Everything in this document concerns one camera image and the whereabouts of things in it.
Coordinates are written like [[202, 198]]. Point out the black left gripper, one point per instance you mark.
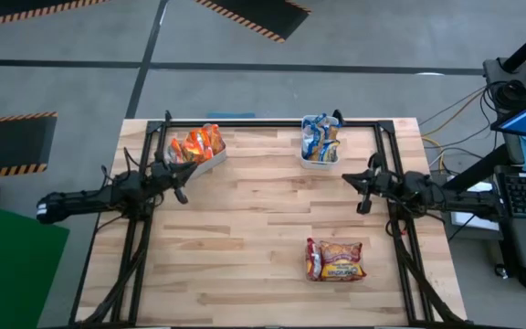
[[162, 173]]

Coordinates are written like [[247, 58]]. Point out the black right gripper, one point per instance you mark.
[[384, 185]]

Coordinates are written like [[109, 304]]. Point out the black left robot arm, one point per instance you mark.
[[85, 201]]

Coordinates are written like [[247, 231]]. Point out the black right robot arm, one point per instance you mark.
[[464, 208]]

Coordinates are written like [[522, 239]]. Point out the light grey plastic bin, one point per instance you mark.
[[213, 162]]

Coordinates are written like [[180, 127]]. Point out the white plastic bin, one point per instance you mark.
[[320, 164]]

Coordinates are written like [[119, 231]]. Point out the clear plastic bin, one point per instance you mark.
[[365, 244]]

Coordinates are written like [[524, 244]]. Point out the blue floor tape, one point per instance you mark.
[[231, 115]]

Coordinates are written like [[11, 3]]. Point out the white paper sign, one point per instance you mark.
[[473, 224]]

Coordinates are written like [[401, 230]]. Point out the black hazard-striped floor mat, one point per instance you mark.
[[12, 141], [16, 7], [263, 13]]

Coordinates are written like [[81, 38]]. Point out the green board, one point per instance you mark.
[[12, 265]]

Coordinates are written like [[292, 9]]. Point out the black aluminium table frame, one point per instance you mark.
[[267, 123]]

